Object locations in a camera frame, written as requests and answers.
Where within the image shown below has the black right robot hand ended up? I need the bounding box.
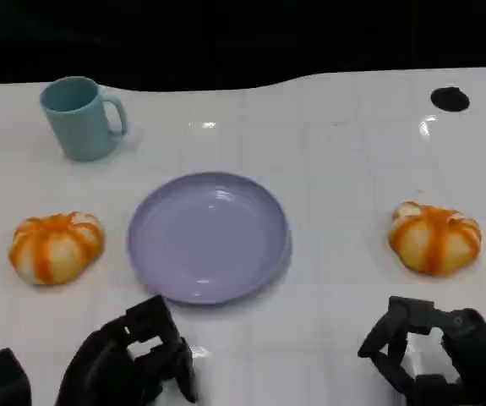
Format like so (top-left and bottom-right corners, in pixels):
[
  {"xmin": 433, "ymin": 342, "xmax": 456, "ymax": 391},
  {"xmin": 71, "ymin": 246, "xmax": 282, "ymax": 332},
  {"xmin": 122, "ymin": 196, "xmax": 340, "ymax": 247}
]
[{"xmin": 357, "ymin": 295, "xmax": 486, "ymax": 406}]

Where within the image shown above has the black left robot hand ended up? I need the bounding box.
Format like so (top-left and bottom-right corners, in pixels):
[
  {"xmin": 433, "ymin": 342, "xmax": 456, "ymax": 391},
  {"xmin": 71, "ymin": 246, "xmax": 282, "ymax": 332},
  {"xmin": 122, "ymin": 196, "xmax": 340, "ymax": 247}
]
[{"xmin": 54, "ymin": 294, "xmax": 200, "ymax": 406}]

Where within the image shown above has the orange and white bread roll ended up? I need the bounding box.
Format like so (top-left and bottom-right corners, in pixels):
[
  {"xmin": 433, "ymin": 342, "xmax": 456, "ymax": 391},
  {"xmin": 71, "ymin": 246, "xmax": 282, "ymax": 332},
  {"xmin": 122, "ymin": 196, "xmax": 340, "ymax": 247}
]
[
  {"xmin": 8, "ymin": 211, "xmax": 106, "ymax": 286},
  {"xmin": 387, "ymin": 200, "xmax": 483, "ymax": 278}
]

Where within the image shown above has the lilac plate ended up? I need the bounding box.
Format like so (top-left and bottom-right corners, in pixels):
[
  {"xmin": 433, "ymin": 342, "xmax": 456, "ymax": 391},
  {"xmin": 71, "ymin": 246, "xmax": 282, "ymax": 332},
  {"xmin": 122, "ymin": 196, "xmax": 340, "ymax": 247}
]
[{"xmin": 127, "ymin": 171, "xmax": 291, "ymax": 306}]

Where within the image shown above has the pale green mug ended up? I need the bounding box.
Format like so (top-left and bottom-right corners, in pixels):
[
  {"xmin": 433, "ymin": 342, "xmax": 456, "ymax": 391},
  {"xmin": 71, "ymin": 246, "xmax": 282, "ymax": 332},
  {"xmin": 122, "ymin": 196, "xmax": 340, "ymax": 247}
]
[{"xmin": 39, "ymin": 75, "xmax": 128, "ymax": 162}]

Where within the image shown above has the black round table cap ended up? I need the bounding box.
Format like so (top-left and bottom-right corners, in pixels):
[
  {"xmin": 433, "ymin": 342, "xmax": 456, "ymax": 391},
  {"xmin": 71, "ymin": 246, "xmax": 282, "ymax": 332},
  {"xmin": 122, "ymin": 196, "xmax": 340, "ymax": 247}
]
[{"xmin": 430, "ymin": 86, "xmax": 471, "ymax": 113}]

